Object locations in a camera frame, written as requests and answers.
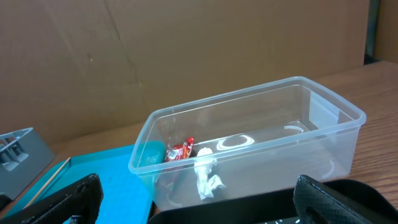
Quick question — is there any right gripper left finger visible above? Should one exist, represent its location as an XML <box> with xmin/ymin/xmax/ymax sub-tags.
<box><xmin>1</xmin><ymin>174</ymin><xmax>103</xmax><ymax>224</ymax></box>

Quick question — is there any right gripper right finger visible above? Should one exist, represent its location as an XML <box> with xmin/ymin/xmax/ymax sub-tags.
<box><xmin>293</xmin><ymin>175</ymin><xmax>397</xmax><ymax>224</ymax></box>

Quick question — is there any wooden chopstick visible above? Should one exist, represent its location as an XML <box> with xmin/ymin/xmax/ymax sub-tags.
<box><xmin>24</xmin><ymin>157</ymin><xmax>71</xmax><ymax>208</ymax></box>

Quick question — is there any red snack wrapper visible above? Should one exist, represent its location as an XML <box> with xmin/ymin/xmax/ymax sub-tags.
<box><xmin>155</xmin><ymin>136</ymin><xmax>195</xmax><ymax>194</ymax></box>

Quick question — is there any white tissue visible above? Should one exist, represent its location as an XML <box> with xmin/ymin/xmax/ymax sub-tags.
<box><xmin>194</xmin><ymin>156</ymin><xmax>226</xmax><ymax>200</ymax></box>

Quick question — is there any black waste tray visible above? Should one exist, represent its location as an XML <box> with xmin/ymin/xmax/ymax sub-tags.
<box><xmin>149</xmin><ymin>179</ymin><xmax>397</xmax><ymax>223</ymax></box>

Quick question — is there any teal serving tray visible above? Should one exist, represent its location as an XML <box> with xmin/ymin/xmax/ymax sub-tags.
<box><xmin>6</xmin><ymin>145</ymin><xmax>152</xmax><ymax>224</ymax></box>

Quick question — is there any grey plastic dish rack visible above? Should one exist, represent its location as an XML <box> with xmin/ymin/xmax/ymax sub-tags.
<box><xmin>1</xmin><ymin>128</ymin><xmax>55</xmax><ymax>200</ymax></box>

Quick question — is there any clear plastic bin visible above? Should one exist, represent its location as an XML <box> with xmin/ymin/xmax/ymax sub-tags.
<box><xmin>128</xmin><ymin>77</ymin><xmax>366</xmax><ymax>210</ymax></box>

